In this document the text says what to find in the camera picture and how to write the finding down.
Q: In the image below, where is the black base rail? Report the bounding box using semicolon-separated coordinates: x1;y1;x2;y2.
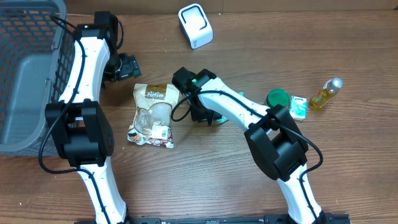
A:
124;213;351;224

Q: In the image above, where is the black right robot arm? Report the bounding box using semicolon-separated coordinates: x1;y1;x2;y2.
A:
172;67;323;223

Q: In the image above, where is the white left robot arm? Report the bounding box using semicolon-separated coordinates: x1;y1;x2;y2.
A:
39;11;141;223

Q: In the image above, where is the yellow dish soap bottle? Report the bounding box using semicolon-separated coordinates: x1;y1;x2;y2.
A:
309;77;343;111

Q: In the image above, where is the small teal tissue pack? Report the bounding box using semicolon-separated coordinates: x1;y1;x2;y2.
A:
289;96;308;121

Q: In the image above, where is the white barcode scanner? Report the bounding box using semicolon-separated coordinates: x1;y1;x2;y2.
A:
178;3;213;49

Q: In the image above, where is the green lid white jar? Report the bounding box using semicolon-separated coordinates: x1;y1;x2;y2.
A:
266;88;290;108

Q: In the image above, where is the brown nut snack bag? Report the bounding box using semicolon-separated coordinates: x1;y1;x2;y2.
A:
127;83;179;148

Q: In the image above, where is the teal wet wipes pack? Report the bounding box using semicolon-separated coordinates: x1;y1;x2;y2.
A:
216;92;244;124

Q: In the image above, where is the grey plastic mesh basket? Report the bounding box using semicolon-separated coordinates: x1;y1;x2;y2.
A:
1;0;75;156

